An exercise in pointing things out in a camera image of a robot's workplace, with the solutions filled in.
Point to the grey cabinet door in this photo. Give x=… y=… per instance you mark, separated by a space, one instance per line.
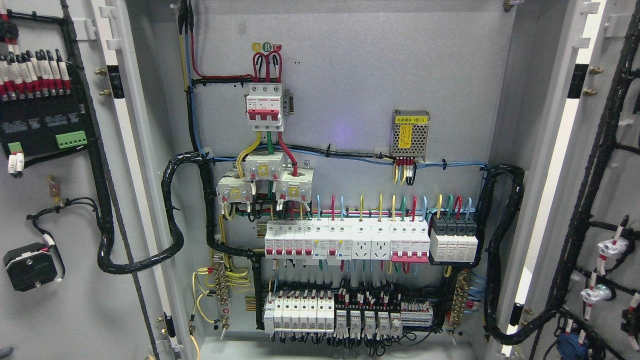
x=90 y=314
x=563 y=239

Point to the white current transformer block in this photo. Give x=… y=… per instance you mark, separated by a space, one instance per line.
x=260 y=169

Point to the red three pole main breaker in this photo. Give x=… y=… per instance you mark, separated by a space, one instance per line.
x=265 y=107

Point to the white breaker and socket row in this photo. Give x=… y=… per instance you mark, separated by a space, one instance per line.
x=337 y=240

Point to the metal mesh power supply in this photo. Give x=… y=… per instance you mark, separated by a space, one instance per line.
x=410 y=133

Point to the white lower breaker row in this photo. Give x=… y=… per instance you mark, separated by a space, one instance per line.
x=300 y=311

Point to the black white surge protector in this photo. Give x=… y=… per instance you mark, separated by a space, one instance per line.
x=453 y=240

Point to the black digital power meter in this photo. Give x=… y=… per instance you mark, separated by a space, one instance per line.
x=42 y=115

